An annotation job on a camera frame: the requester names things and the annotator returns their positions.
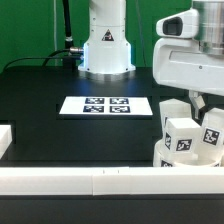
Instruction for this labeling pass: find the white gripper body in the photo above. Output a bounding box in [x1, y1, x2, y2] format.
[153, 8, 224, 96]

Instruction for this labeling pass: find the white left barrier wall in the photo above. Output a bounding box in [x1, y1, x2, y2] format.
[0, 125, 12, 159]

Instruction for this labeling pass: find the white marker base plate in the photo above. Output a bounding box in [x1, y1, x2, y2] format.
[60, 96, 153, 116]

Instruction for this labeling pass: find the white front barrier wall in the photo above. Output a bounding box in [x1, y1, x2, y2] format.
[0, 167, 224, 195]

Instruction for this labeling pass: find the white barrier wall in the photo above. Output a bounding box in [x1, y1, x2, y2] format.
[0, 167, 224, 195]
[0, 125, 12, 159]

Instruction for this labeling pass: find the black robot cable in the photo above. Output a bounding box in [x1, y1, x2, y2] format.
[1, 49, 84, 73]

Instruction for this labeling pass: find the round white stool seat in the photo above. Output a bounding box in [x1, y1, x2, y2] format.
[153, 140, 224, 167]

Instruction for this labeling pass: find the black vertical cable post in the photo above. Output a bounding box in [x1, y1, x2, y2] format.
[62, 0, 74, 69]

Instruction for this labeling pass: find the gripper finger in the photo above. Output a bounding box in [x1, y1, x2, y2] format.
[189, 90, 205, 119]

